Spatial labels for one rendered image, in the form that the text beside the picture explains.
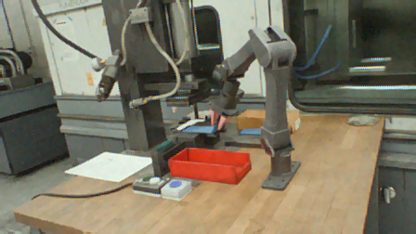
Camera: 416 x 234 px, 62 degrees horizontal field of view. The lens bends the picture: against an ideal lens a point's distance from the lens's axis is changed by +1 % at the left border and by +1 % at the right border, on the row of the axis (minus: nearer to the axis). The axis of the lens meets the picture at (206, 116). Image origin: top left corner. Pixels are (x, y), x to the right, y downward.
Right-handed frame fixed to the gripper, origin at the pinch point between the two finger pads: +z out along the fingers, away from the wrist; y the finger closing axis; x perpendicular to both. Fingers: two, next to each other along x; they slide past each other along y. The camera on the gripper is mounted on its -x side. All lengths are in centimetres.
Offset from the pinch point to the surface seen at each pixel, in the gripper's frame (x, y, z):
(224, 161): 12.5, -11.7, 3.7
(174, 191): 37.4, -8.4, 5.7
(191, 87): 2.8, 13.7, -10.7
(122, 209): 46.5, 1.3, 14.0
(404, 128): -55, -61, -15
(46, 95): -138, 264, 151
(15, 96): -102, 268, 146
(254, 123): -24.4, -7.3, 2.2
